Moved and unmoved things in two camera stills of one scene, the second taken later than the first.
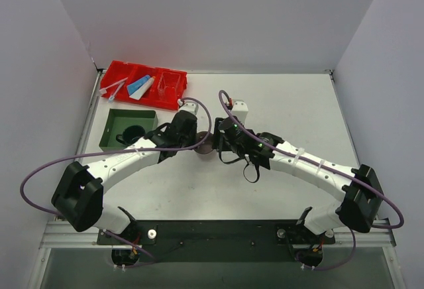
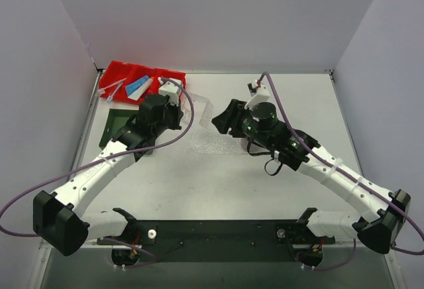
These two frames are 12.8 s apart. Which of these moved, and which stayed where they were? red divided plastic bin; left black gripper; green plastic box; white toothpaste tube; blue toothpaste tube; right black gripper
Moved: left black gripper; right black gripper
Stayed: white toothpaste tube; red divided plastic bin; blue toothpaste tube; green plastic box
